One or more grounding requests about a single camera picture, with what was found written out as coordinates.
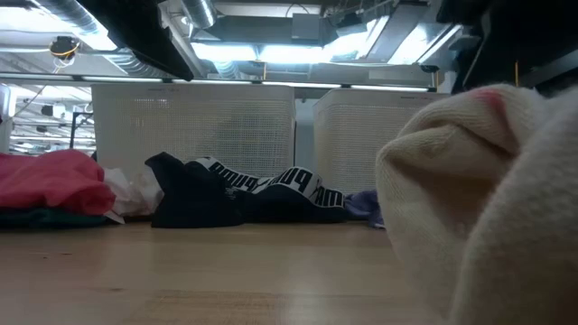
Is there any grey ceiling ventilation box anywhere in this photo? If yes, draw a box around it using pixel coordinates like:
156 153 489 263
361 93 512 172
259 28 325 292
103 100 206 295
291 13 327 45

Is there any white cloth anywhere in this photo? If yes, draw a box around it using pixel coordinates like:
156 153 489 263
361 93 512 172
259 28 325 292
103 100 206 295
102 165 164 226

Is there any black background equipment stand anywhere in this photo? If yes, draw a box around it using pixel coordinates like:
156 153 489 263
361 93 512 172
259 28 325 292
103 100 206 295
70 111 97 150

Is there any white perforated plastic bin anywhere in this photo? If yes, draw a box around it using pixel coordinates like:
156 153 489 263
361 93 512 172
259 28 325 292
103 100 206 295
312 88 452 195
91 83 297 181

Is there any dark teal garment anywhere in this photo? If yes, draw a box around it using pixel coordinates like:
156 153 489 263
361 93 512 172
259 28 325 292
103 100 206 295
0 206 112 230

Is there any purple sock with white tag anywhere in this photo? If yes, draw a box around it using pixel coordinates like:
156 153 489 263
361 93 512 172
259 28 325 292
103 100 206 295
344 189 386 230

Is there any cream red-striped sock pair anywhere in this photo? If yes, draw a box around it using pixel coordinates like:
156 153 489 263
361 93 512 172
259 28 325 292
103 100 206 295
375 83 578 325

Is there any silver spiral air duct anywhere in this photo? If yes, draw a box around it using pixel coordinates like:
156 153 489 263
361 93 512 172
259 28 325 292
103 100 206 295
180 0 218 29
33 0 177 79

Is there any navy underwear white lettered waistband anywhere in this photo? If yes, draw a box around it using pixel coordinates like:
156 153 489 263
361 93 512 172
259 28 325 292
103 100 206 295
184 155 350 226

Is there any horizontal metal bar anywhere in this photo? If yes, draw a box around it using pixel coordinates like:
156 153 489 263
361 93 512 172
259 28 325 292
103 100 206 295
0 71 434 92

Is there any coral pink garment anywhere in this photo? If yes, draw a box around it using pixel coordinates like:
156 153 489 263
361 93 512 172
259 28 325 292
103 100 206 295
0 148 117 217

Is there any black yellow ceiling cable reel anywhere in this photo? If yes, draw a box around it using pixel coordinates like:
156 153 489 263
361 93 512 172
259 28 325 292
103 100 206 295
48 35 81 62

